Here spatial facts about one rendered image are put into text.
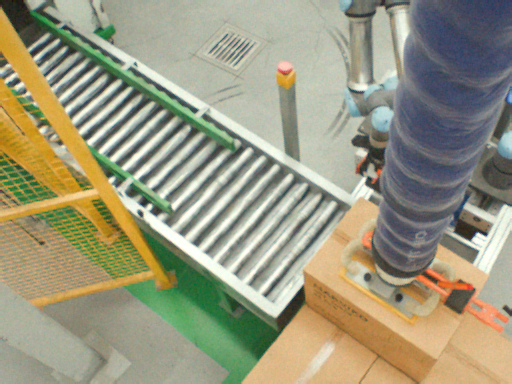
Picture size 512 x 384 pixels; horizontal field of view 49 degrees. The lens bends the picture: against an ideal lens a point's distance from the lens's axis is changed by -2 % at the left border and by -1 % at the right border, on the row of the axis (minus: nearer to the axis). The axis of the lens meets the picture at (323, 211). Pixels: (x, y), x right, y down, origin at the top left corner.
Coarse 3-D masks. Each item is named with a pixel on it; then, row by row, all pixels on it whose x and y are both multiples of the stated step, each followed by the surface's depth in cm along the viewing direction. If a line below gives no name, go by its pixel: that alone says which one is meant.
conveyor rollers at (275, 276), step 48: (48, 48) 326; (96, 96) 308; (144, 96) 309; (96, 144) 297; (144, 144) 292; (192, 144) 293; (240, 144) 294; (192, 192) 280; (192, 240) 268; (240, 240) 268; (288, 288) 255
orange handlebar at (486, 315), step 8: (368, 232) 208; (432, 272) 201; (424, 280) 199; (440, 280) 200; (448, 280) 200; (432, 288) 199; (440, 288) 198; (480, 304) 195; (488, 304) 195; (472, 312) 194; (480, 312) 194; (488, 312) 193; (496, 312) 193; (480, 320) 194; (488, 320) 192; (504, 320) 193; (496, 328) 191
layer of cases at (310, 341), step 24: (312, 312) 250; (288, 336) 245; (312, 336) 245; (336, 336) 245; (456, 336) 245; (480, 336) 245; (264, 360) 240; (288, 360) 240; (312, 360) 240; (336, 360) 240; (360, 360) 240; (384, 360) 240; (456, 360) 240; (480, 360) 240; (504, 360) 240
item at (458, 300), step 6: (456, 282) 197; (462, 282) 197; (450, 288) 196; (474, 288) 196; (450, 294) 196; (456, 294) 196; (462, 294) 196; (468, 294) 196; (474, 294) 195; (444, 300) 197; (450, 300) 195; (456, 300) 195; (462, 300) 195; (468, 300) 195; (450, 306) 197; (456, 306) 193; (462, 306) 194; (468, 306) 193; (456, 312) 197; (462, 312) 195
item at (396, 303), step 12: (360, 264) 215; (348, 276) 213; (360, 276) 212; (372, 276) 212; (360, 288) 211; (396, 288) 210; (384, 300) 208; (396, 300) 206; (408, 300) 208; (420, 300) 208; (396, 312) 206; (408, 312) 206
